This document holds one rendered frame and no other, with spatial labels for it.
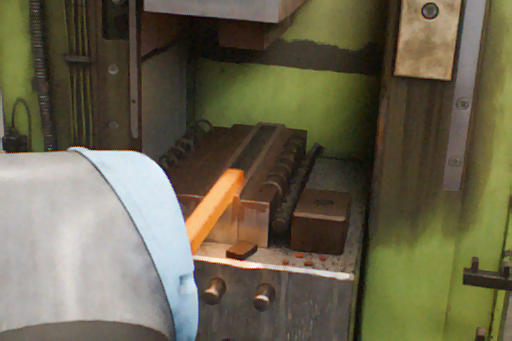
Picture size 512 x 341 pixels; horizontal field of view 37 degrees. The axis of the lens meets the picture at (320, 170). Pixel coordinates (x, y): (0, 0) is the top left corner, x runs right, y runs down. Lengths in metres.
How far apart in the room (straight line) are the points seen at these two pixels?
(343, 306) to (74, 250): 0.82
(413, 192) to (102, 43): 0.58
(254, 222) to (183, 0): 0.35
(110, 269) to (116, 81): 0.99
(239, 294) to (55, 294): 0.83
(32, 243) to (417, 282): 1.05
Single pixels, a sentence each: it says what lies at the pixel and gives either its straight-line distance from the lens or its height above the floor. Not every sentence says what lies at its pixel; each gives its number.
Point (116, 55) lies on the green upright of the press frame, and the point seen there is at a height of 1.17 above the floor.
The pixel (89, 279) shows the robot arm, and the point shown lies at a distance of 0.38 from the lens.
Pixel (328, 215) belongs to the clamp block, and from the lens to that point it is 1.18.
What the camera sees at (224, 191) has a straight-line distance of 1.17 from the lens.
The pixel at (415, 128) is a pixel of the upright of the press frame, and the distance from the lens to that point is 1.27.
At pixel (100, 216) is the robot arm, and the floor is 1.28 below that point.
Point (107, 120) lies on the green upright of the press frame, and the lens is 1.38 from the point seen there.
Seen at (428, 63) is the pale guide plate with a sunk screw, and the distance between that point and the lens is 1.22.
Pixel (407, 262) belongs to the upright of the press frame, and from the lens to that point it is 1.36.
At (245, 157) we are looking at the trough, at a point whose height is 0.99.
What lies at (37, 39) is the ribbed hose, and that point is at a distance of 1.37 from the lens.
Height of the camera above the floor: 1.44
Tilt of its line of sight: 19 degrees down
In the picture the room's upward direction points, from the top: 4 degrees clockwise
